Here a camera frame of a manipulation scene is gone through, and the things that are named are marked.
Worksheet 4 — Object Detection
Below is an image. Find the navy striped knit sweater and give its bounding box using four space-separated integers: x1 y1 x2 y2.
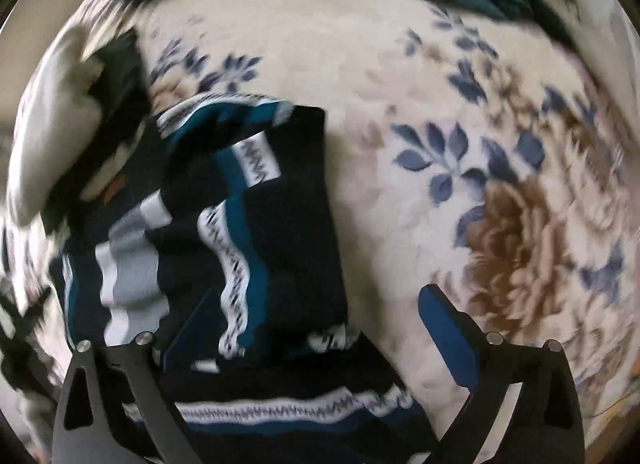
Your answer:
49 98 436 463

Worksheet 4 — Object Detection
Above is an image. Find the floral bed blanket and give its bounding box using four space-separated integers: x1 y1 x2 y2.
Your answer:
1 0 639 463

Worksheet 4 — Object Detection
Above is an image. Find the cream folded garment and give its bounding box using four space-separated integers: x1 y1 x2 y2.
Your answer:
6 25 103 228

